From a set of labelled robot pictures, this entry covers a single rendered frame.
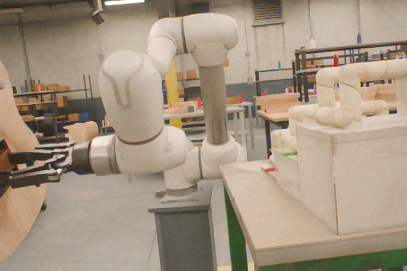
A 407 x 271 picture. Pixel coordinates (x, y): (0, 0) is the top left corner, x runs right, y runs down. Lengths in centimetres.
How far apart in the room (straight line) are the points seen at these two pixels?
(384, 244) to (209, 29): 79
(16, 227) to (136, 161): 34
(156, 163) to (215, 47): 56
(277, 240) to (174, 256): 98
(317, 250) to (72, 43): 1231
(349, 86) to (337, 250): 27
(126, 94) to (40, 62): 1248
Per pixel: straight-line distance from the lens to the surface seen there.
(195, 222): 140
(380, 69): 57
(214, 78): 115
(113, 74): 54
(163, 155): 65
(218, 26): 107
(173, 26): 109
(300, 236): 57
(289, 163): 71
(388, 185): 59
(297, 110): 77
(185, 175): 138
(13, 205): 84
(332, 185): 55
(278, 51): 1228
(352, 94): 55
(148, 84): 54
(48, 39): 1297
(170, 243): 146
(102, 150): 68
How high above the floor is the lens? 119
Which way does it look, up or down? 5 degrees down
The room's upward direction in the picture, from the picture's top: 6 degrees counter-clockwise
